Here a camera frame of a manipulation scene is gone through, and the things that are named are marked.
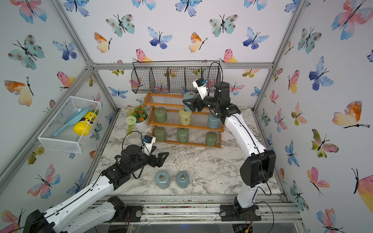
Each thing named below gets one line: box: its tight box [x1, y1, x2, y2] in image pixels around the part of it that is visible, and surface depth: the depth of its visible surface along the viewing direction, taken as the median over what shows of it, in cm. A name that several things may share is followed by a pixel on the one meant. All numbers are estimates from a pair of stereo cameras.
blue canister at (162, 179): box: [154, 170, 171, 190], surface depth 79 cm
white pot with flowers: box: [125, 104, 149, 136], surface depth 100 cm
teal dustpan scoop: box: [51, 105, 92, 137], surface depth 70 cm
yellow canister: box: [178, 108, 192, 126], surface depth 88 cm
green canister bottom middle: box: [176, 127, 189, 144], surface depth 97 cm
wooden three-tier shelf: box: [143, 92, 227, 150], surface depth 96 cm
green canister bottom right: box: [205, 131, 218, 148], surface depth 96 cm
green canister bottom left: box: [154, 126, 168, 143], surface depth 98 cm
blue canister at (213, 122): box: [207, 113, 221, 130], surface depth 88 cm
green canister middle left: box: [153, 106, 168, 123], surface depth 90 cm
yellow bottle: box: [73, 109, 99, 136], surface depth 71 cm
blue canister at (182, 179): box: [175, 170, 190, 189], surface depth 80 cm
